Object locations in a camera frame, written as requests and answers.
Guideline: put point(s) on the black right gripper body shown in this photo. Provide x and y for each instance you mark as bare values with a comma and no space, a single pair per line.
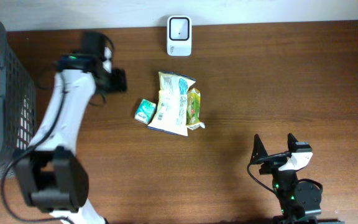
271,164

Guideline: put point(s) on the white snack bag gold trim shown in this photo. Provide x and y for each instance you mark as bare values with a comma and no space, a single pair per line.
170,116

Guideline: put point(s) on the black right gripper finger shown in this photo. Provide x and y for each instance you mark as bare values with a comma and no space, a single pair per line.
292,143
259,153

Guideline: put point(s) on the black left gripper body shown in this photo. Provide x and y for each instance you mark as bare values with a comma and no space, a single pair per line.
117,82

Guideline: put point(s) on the teal tissue pack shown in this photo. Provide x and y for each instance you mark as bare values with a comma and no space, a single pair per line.
145,111

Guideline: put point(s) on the grey plastic mesh basket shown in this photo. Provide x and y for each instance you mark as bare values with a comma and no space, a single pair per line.
17,104

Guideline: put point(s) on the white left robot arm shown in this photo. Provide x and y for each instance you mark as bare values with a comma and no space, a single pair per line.
49,175

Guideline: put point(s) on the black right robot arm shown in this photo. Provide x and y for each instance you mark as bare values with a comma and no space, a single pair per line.
299,199

